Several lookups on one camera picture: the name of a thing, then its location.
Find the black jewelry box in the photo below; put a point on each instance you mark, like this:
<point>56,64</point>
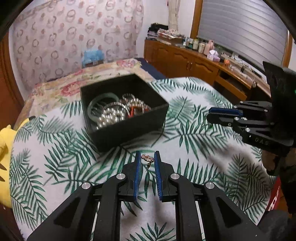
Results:
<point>140,110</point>

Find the blue tissue box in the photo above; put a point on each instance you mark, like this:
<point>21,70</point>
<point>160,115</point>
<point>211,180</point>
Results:
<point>92,58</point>

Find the folded clothes pile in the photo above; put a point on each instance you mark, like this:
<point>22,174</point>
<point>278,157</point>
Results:
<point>162,33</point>

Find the wooden sideboard cabinet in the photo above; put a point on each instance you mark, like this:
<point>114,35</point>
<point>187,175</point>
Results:
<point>173,62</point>

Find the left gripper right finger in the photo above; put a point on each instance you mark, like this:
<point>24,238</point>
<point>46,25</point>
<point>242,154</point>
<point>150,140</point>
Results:
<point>203,212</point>

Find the palm leaf tablecloth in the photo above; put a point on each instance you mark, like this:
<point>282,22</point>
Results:
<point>53,154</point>

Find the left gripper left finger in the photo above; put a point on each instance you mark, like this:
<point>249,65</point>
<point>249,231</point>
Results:
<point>93,212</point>

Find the grey window blind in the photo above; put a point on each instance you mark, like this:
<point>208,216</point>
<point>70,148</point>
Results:
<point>249,28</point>

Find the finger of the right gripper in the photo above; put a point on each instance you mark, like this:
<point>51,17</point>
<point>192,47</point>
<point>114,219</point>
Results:
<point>256,133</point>
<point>252,110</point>

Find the pink tissue box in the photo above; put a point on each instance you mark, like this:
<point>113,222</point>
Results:
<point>213,56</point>

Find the yellow plush toy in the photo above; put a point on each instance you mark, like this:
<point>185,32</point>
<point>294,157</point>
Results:
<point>7,136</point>

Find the pale green jade bangle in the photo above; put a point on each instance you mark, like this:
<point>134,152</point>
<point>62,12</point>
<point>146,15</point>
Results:
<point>97,105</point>

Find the patterned pink curtain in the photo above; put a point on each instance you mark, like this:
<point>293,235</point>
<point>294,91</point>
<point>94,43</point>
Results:
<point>49,41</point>

